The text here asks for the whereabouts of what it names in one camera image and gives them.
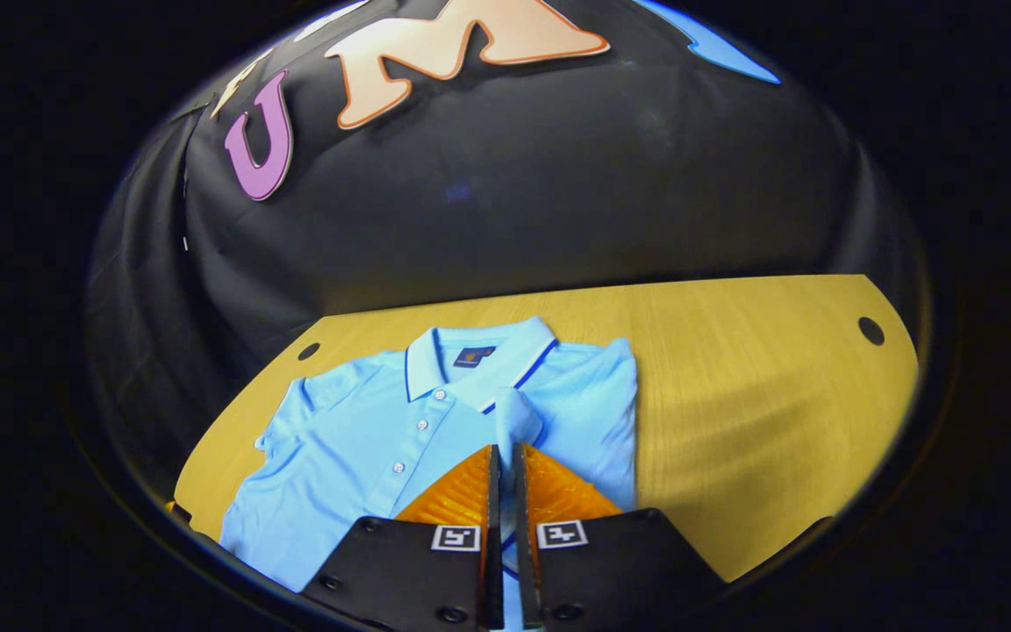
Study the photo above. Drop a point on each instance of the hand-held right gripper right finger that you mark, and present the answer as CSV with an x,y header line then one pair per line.
x,y
523,544

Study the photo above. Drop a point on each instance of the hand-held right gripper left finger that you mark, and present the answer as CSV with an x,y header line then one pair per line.
x,y
494,544

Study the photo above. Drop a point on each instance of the light blue polo T-shirt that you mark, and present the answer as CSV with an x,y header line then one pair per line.
x,y
356,456

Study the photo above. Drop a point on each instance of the black backdrop cloth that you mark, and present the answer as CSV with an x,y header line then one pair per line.
x,y
558,193

